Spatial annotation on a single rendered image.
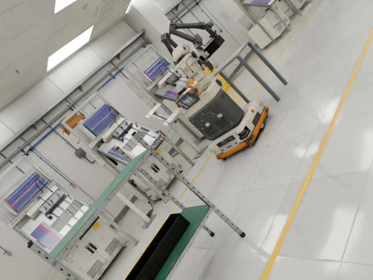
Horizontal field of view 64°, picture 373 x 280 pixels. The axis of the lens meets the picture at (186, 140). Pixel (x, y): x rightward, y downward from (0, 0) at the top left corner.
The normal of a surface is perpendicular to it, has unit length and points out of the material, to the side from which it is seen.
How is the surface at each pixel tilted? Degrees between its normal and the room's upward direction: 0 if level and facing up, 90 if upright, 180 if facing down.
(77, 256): 90
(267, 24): 90
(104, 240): 92
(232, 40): 90
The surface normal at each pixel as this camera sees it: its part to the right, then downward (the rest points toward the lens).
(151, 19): 0.46, -0.26
